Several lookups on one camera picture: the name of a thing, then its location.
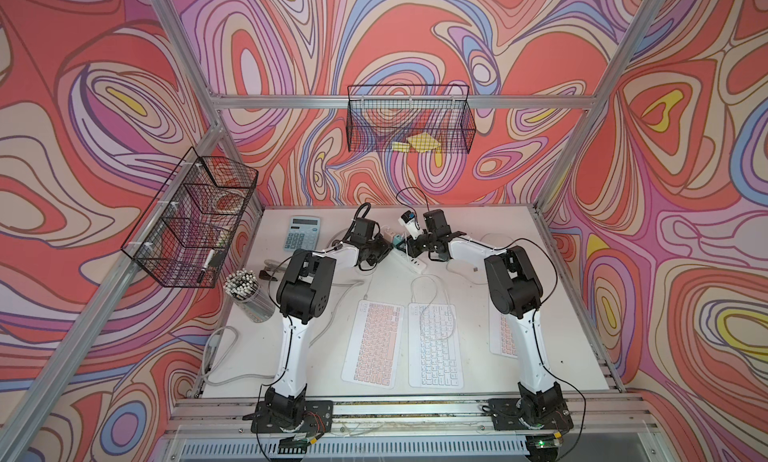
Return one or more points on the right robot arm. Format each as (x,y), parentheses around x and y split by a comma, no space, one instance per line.
(514,288)

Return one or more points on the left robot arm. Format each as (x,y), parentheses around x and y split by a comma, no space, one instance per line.
(303,295)

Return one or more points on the black wire basket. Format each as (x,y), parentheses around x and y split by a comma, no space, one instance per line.
(199,207)
(378,114)

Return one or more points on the black wire basket left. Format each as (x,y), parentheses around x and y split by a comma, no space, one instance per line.
(199,207)

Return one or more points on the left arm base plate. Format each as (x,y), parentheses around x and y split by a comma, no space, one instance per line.
(312,417)

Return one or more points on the black wire basket back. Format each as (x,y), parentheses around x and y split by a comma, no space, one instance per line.
(378,114)

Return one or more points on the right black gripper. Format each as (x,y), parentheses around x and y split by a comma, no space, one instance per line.
(411,247)

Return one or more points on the blue calculator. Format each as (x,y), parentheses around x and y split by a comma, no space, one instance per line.
(303,233)

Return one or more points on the grey stapler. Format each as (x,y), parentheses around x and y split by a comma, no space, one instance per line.
(272,270)

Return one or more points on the clear cup of pens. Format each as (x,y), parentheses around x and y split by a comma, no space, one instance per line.
(249,295)

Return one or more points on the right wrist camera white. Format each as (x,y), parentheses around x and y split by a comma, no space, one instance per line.
(409,221)

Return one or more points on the white keyboard middle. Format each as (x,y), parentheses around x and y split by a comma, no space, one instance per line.
(433,347)

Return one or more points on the white power strip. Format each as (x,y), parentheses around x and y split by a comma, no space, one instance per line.
(412,264)

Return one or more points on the yellow sticky notes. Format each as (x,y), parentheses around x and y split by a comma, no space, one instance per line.
(419,143)

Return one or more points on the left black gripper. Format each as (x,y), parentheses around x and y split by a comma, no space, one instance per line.
(384,249)

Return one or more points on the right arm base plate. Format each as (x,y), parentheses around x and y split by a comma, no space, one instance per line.
(516,414)

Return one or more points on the pink keyboard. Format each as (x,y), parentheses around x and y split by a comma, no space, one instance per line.
(501,341)
(374,345)

